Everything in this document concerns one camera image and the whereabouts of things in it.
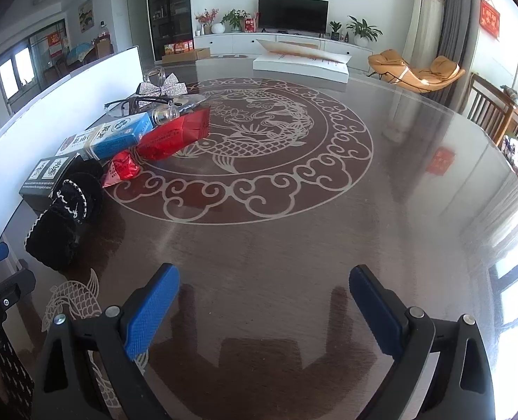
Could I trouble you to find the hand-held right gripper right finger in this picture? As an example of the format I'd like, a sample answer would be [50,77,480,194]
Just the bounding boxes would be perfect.
[349,265,496,420]

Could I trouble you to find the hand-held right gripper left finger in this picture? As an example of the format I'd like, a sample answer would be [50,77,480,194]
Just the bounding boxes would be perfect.
[30,263,181,420]

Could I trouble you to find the black knitted accessory white trim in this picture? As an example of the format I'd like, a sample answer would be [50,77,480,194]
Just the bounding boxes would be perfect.
[24,157,104,271]

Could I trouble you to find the dark green box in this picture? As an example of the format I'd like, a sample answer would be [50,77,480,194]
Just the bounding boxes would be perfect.
[18,154,85,217]

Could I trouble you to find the brown and white box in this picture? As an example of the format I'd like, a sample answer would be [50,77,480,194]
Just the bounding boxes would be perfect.
[55,126,104,160]

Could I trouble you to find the small red foil packet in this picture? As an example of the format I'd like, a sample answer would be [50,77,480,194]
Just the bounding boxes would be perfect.
[101,149,142,189]

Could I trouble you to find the large white cardboard box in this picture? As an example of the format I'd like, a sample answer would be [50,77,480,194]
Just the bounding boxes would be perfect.
[0,46,141,246]

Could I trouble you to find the large red packet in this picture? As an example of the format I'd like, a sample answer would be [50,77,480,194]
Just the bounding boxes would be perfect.
[135,108,211,162]

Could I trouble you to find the blue and white box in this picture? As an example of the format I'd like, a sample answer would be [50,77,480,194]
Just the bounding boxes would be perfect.
[84,112,154,160]

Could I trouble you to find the slim glass bottle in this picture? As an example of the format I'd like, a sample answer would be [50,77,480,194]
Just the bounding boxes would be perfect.
[152,107,180,127]

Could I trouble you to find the black cable with plastic sleeve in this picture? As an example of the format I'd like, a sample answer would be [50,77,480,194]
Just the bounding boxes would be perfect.
[104,95,174,114]

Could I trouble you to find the clear plastic packet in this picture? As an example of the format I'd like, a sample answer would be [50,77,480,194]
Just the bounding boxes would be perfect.
[171,92,207,112]

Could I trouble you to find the dining table blue cloth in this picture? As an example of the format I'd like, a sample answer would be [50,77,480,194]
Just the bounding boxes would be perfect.
[66,43,96,64]

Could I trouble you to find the clear glass cup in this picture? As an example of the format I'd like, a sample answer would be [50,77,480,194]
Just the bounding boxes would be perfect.
[144,65,168,86]

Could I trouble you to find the orange lounge chair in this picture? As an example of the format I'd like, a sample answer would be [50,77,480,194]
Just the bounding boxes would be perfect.
[367,49,466,93]

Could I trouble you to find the brown cardboard box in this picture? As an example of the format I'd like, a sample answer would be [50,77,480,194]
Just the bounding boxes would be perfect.
[162,47,211,64]

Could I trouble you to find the flat white box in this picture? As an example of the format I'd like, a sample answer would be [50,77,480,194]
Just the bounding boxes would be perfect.
[252,38,352,84]

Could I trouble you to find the large leafy potted plant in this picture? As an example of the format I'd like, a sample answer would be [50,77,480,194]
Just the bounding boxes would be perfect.
[345,15,383,47]

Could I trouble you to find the white television cabinet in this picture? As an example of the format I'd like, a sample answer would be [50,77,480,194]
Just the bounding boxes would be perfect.
[193,30,376,71]

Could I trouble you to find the covered standing air conditioner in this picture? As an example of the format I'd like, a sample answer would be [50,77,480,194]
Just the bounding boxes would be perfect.
[402,0,446,73]

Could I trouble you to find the red flowers in vase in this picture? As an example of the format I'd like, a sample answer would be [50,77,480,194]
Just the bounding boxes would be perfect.
[195,8,220,36]

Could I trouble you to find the grey curtain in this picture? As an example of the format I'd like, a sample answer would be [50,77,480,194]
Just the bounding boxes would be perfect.
[434,0,483,110]

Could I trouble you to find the black display cabinet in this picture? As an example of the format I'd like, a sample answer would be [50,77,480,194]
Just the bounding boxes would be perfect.
[145,0,195,61]

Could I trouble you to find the bushy green potted plant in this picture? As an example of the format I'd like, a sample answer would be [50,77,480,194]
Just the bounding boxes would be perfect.
[222,9,249,32]

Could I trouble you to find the black television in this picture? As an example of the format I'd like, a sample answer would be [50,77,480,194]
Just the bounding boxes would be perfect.
[258,0,330,35]

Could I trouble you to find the framed wall painting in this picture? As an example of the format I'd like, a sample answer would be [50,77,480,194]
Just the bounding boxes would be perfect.
[79,0,94,33]

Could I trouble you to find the red wall hanging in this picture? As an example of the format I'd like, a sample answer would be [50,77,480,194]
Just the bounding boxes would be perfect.
[480,0,501,39]

